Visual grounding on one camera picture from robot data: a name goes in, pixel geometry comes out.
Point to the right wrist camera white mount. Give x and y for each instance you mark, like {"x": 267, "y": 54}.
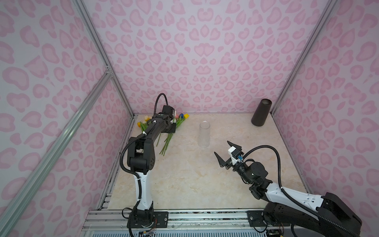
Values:
{"x": 236, "y": 155}

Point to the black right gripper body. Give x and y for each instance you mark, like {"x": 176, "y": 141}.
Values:
{"x": 229, "y": 160}

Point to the bunch of artificial tulips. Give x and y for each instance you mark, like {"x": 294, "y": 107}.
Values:
{"x": 143, "y": 126}

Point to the black tapered vase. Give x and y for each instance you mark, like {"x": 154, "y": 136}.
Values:
{"x": 261, "y": 113}

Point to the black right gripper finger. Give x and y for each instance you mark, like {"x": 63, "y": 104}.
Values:
{"x": 226, "y": 164}
{"x": 234, "y": 148}

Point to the clear glass vase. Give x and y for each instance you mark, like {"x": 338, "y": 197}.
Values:
{"x": 204, "y": 134}

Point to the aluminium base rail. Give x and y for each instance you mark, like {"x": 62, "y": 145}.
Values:
{"x": 191, "y": 223}

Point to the diagonal aluminium frame bar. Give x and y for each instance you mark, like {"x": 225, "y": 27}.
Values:
{"x": 21, "y": 201}

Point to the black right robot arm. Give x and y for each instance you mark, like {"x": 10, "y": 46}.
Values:
{"x": 325, "y": 214}

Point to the yellow tulip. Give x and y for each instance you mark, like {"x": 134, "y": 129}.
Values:
{"x": 181, "y": 118}

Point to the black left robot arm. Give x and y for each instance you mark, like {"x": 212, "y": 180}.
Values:
{"x": 138, "y": 159}

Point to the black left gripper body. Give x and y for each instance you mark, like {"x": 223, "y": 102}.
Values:
{"x": 165, "y": 120}

